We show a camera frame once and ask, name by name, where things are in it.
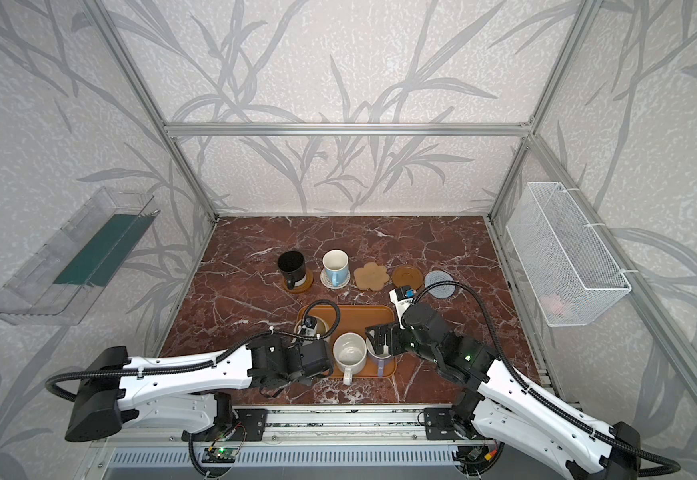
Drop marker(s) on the white and blue mug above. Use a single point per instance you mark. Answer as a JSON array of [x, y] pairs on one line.
[[336, 263]]

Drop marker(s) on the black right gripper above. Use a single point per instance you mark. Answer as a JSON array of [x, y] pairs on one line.
[[388, 337]]

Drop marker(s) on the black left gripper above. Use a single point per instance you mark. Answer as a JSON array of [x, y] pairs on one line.
[[318, 358]]

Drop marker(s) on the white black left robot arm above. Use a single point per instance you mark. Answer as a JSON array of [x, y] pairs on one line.
[[191, 393]]

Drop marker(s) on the clear plastic wall shelf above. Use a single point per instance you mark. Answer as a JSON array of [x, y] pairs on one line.
[[61, 282]]

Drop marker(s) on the white and purple mug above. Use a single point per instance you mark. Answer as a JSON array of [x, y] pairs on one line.
[[380, 363]]

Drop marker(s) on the black mug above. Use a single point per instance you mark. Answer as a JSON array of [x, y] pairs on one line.
[[292, 266]]

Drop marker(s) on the right circuit board with wires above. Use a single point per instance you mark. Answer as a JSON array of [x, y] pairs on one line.
[[478, 454]]

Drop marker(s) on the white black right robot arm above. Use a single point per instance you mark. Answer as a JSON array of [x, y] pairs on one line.
[[508, 407]]

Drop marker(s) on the white wire mesh basket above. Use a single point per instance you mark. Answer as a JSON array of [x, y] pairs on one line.
[[561, 253]]

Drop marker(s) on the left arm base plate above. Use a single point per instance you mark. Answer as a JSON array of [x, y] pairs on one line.
[[245, 424]]

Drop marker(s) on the grey round woven coaster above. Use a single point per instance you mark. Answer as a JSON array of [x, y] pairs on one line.
[[436, 277]]

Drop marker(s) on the beige yellow mug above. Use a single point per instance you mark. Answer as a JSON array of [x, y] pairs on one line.
[[323, 329]]

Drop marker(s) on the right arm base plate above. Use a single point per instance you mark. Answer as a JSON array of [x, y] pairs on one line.
[[439, 426]]

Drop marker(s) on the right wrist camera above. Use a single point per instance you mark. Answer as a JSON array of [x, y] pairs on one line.
[[401, 298]]

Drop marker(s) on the brown rectangular serving tray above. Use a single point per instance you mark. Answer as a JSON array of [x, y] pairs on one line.
[[356, 318]]

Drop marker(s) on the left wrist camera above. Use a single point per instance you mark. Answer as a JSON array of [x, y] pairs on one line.
[[309, 327]]

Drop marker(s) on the brown round wooden coaster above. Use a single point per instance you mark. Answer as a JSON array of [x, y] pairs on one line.
[[407, 275]]

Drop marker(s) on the multicolour woven rope coaster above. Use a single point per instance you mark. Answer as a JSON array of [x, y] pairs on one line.
[[327, 281]]

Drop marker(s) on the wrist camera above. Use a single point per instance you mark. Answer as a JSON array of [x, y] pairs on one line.
[[401, 298], [309, 327]]

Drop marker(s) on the left green circuit board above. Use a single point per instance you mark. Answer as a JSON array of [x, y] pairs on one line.
[[220, 455]]

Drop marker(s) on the pink object in basket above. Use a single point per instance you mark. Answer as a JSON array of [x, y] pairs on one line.
[[554, 305]]

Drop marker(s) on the cork flower-shaped coaster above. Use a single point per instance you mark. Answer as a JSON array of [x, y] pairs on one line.
[[371, 277]]

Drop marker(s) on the aluminium cage frame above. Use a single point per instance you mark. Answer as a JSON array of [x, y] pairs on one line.
[[424, 107]]

